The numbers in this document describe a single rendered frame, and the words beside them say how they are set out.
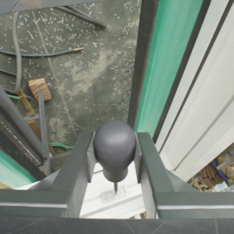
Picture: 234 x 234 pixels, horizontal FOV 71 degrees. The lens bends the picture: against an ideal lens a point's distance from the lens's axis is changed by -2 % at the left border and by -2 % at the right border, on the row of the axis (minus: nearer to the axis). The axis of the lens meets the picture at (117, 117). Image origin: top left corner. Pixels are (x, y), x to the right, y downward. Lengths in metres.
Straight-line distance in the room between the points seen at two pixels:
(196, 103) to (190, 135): 0.05
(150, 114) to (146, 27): 0.11
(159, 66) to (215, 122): 0.10
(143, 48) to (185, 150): 0.17
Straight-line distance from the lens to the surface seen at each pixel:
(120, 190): 0.32
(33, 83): 1.22
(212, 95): 0.21
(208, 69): 0.20
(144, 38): 0.18
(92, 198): 0.32
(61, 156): 1.45
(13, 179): 0.31
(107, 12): 1.09
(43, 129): 1.05
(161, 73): 0.19
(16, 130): 0.67
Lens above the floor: 0.98
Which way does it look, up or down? 34 degrees down
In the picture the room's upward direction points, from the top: 157 degrees clockwise
